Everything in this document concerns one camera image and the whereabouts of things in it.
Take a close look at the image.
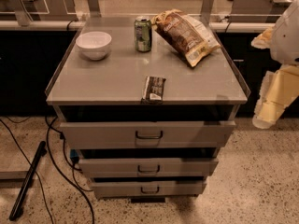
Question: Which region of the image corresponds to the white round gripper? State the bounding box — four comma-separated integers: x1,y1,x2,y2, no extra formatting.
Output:
251,0,299,129

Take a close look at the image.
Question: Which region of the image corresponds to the grey top drawer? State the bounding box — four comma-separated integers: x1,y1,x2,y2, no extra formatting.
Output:
61,121,235,149

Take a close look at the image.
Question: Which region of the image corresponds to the grey drawer cabinet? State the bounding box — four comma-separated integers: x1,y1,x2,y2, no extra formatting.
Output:
47,18,249,199

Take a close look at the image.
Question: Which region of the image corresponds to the grey bottom drawer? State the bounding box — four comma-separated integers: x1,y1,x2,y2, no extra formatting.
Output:
91,180,206,199

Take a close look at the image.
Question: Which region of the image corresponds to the grey desk right background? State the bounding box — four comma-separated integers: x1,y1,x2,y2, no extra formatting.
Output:
229,0,293,23

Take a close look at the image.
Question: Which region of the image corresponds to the grey desk background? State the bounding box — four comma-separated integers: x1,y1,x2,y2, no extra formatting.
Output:
229,0,293,23
0,0,78,21

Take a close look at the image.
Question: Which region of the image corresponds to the brown chip bag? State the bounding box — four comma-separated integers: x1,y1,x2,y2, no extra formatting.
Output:
151,9,221,67

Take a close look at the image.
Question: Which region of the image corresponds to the dark snack bar wrapper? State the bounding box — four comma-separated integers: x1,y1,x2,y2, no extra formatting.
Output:
141,77,166,104

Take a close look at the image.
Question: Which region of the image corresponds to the green soda can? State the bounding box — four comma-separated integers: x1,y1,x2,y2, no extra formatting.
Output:
134,16,152,52

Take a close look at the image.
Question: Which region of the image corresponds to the white bowl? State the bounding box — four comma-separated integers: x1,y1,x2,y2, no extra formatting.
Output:
76,31,112,61

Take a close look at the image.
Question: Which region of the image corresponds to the grey desk left background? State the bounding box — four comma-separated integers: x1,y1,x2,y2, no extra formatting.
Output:
0,0,78,21

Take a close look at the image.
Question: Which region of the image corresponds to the black bar on floor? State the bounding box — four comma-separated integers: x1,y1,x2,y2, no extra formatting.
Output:
9,141,47,221

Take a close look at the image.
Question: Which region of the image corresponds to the thin black floor cable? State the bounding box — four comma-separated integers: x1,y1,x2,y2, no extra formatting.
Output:
0,118,55,224

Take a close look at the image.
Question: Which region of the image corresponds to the white rail barrier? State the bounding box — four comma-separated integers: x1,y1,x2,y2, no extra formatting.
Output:
0,21,273,33

